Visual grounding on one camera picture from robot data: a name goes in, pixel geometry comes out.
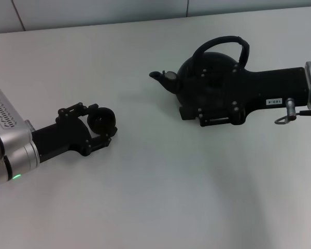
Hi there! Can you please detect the black round teapot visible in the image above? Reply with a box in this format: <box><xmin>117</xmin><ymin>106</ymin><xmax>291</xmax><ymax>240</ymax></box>
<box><xmin>149</xmin><ymin>35</ymin><xmax>250</xmax><ymax>118</ymax></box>

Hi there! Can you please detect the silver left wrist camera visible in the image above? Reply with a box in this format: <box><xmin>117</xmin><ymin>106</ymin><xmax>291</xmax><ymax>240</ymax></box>
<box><xmin>0</xmin><ymin>87</ymin><xmax>33</xmax><ymax>157</ymax></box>

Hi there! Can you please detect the grey right gripper cable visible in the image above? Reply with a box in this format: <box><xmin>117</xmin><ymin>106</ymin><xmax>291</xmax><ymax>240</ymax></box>
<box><xmin>274</xmin><ymin>97</ymin><xmax>311</xmax><ymax>125</ymax></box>

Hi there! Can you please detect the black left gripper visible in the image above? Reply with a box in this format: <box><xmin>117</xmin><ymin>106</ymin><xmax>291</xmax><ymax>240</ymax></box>
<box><xmin>30</xmin><ymin>102</ymin><xmax>119</xmax><ymax>163</ymax></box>

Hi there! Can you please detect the black small teacup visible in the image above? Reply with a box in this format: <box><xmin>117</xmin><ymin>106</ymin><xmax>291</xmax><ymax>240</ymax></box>
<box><xmin>87</xmin><ymin>107</ymin><xmax>118</xmax><ymax>136</ymax></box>

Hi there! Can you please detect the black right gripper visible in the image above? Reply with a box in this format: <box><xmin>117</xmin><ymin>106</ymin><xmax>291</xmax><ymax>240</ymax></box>
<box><xmin>189</xmin><ymin>64</ymin><xmax>311</xmax><ymax>127</ymax></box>

